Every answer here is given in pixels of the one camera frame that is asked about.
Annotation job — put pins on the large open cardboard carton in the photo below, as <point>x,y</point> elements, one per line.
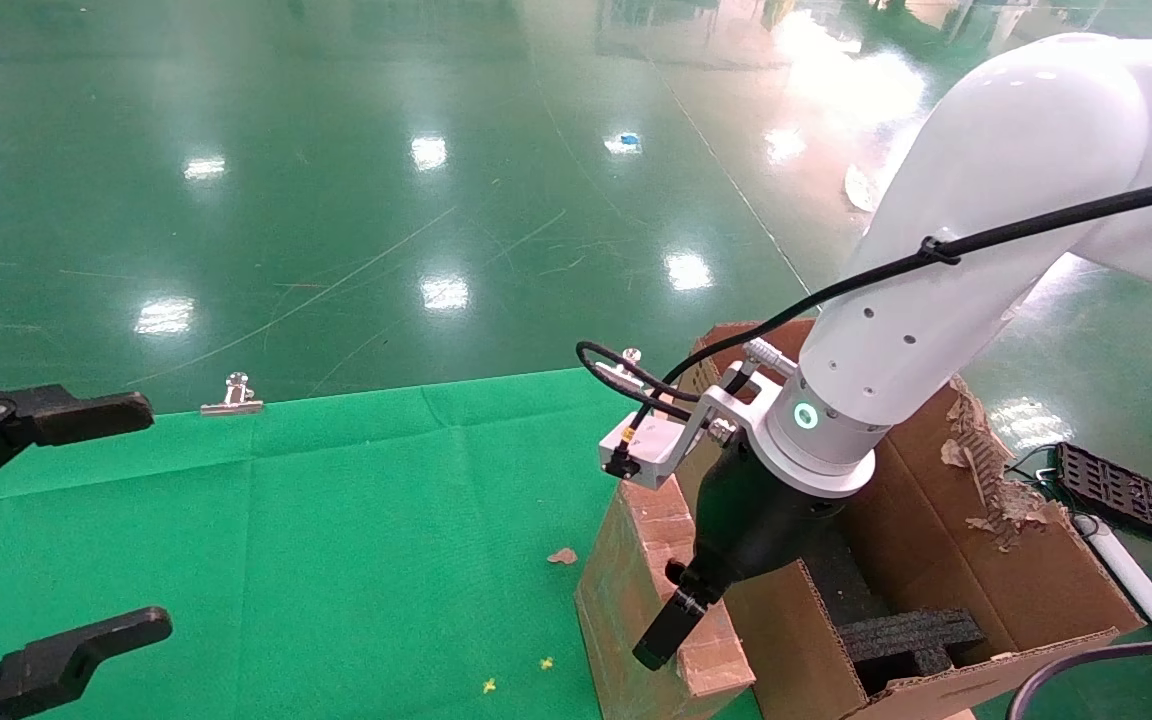
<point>936,560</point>

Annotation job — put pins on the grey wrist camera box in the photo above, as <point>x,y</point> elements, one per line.
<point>648,450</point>

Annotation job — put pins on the small cardboard scrap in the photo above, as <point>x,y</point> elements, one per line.
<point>562,556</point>

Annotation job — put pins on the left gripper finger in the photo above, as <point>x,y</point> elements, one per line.
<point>66,655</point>
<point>91,415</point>

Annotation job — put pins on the black foam block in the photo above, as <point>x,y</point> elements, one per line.
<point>911,635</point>

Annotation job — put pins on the white paper scrap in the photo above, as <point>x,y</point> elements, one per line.
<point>858,188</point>

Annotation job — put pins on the blue white floor litter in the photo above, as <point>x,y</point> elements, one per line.
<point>623,143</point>

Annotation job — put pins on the silver binder clip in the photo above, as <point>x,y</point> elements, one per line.
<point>232,405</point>
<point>628,356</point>

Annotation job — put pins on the small long cardboard box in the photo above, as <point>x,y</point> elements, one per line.
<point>626,600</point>

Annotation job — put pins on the white metal table frame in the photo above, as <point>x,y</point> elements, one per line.
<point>1136,585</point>

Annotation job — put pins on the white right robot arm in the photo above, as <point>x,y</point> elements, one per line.
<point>986,200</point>

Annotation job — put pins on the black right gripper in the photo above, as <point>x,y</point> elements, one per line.
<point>746,520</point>

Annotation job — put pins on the black perforated plastic tray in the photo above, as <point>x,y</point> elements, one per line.
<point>1126,495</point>

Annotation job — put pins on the green table cloth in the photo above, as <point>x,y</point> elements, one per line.
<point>386,550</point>
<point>86,540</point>

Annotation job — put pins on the grey metal camera bracket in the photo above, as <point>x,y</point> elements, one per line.
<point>726,408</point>

